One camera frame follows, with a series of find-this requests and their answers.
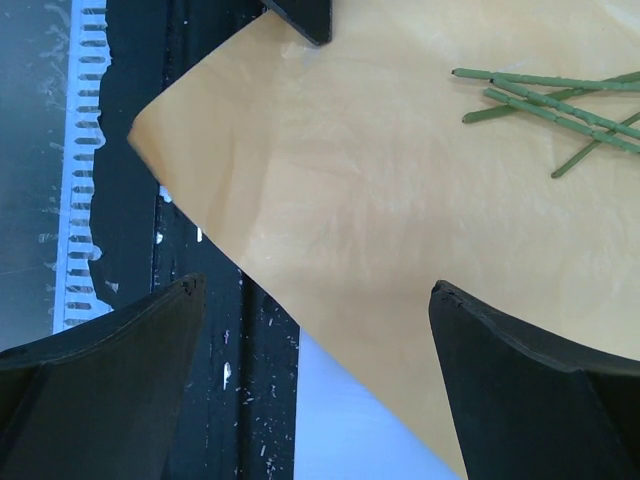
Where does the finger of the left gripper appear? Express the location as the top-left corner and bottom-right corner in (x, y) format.
(262, 0), (333, 46)

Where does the fake flower bouquet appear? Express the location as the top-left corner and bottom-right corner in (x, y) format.
(451, 67), (639, 179)

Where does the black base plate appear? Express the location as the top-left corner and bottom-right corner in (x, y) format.
(90, 1), (299, 479)

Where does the white slotted cable duct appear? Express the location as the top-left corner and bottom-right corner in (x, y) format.
(52, 0), (111, 334)

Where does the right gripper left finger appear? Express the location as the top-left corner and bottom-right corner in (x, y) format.
(1, 274), (206, 479)

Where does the orange wrapping paper sheet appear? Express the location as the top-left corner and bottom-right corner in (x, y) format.
(129, 1), (639, 473)

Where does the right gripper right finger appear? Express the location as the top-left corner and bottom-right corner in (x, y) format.
(429, 280), (639, 479)

